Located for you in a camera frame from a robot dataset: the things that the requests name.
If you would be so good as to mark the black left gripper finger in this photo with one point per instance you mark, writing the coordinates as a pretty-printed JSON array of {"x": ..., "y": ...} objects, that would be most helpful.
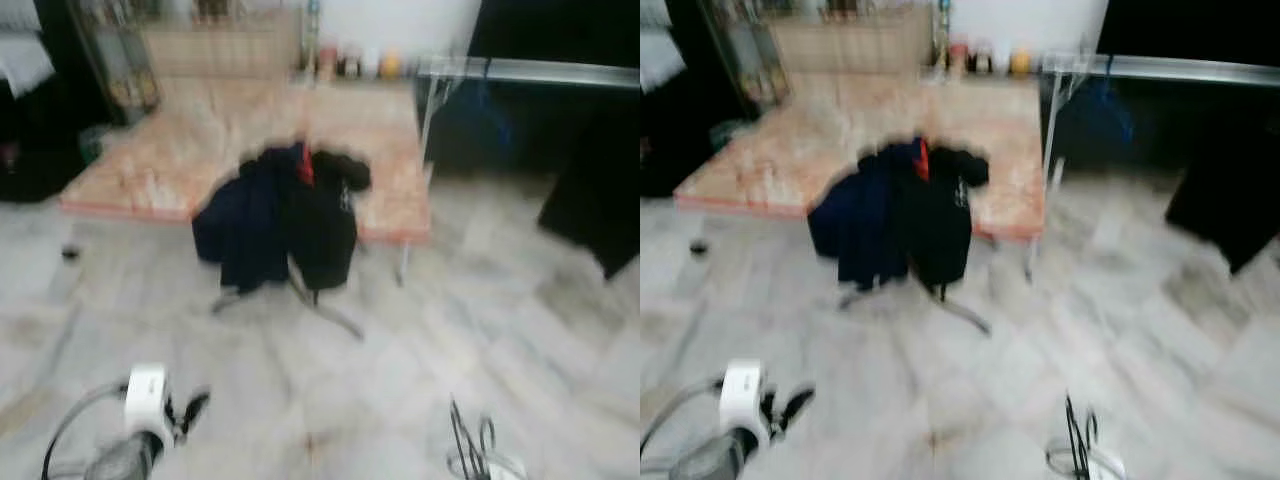
[
  {"x": 797, "y": 400},
  {"x": 196, "y": 403}
]

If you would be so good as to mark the navy t-shirt red collar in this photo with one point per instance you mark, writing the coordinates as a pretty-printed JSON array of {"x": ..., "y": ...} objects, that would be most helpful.
[
  {"x": 860, "y": 225},
  {"x": 245, "y": 225}
]

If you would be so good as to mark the blue clothes hanger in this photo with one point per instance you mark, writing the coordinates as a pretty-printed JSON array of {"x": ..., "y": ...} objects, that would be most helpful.
[
  {"x": 490, "y": 115},
  {"x": 1105, "y": 115}
]

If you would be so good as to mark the silver clothes rack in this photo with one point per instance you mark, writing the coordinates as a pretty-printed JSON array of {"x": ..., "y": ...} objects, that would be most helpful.
[
  {"x": 330, "y": 315},
  {"x": 960, "y": 318},
  {"x": 540, "y": 72},
  {"x": 1170, "y": 70}
]

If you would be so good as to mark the black t-shirt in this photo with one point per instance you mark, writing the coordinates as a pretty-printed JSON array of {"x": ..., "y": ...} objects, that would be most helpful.
[
  {"x": 945, "y": 230},
  {"x": 325, "y": 230},
  {"x": 1230, "y": 200},
  {"x": 600, "y": 200}
]

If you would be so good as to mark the black cabinet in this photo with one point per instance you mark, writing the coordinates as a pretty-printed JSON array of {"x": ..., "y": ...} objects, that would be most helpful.
[
  {"x": 670, "y": 150},
  {"x": 40, "y": 150}
]

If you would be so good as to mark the metal glass display shelf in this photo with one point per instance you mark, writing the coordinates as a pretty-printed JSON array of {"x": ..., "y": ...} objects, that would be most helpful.
[
  {"x": 115, "y": 60},
  {"x": 745, "y": 60}
]

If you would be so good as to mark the white cloth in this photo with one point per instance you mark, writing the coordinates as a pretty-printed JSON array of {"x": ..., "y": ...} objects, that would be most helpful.
[
  {"x": 25, "y": 65},
  {"x": 660, "y": 60}
]

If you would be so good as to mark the yellow round toy head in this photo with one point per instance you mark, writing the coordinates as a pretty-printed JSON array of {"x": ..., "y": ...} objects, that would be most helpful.
[
  {"x": 390, "y": 65},
  {"x": 1020, "y": 63}
]

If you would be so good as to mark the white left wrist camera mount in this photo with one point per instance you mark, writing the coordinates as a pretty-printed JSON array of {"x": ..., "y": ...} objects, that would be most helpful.
[
  {"x": 148, "y": 400},
  {"x": 745, "y": 395}
]

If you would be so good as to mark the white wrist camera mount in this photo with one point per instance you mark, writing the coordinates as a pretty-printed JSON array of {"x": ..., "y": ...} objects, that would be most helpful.
[
  {"x": 745, "y": 395},
  {"x": 500, "y": 468},
  {"x": 1090, "y": 465},
  {"x": 148, "y": 400}
]

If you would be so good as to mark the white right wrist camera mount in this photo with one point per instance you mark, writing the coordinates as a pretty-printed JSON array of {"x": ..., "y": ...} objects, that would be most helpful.
[
  {"x": 500, "y": 468},
  {"x": 1090, "y": 465}
]

